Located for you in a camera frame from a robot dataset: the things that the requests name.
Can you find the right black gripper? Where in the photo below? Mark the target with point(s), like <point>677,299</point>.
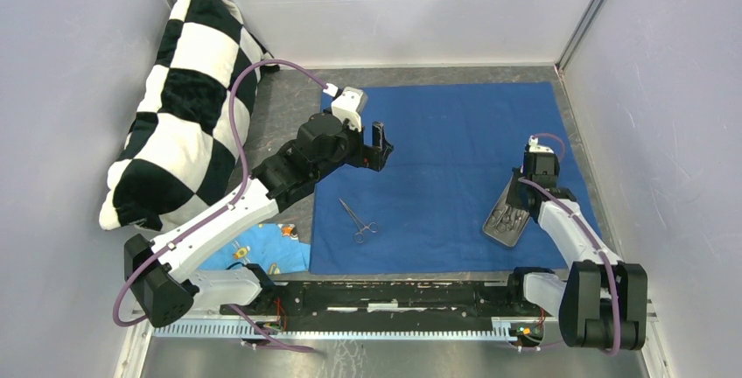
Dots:
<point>512,199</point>

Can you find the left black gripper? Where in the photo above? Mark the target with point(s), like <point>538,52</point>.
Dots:
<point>370,157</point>

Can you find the metal instrument tray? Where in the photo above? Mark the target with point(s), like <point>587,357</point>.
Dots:
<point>505,223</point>

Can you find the blue surgical drape cloth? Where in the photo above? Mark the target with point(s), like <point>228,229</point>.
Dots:
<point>454,150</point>

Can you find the steel ring-handled hemostat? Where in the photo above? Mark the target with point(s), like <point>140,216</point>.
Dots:
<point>362,227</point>

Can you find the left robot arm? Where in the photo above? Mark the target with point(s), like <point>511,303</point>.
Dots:
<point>164,274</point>

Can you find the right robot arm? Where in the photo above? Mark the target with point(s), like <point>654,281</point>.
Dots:
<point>602,304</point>

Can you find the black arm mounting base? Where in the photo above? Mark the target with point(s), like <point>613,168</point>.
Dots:
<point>391,306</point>

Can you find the light blue patterned cloth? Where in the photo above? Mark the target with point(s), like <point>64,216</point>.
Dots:
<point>275,247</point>

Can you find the black white checkered pillow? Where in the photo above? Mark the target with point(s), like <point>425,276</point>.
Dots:
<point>182,146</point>

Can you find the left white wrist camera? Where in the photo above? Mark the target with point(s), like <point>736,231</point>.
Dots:
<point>347,104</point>

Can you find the white slotted cable duct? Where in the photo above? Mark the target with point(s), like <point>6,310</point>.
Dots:
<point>233,328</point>

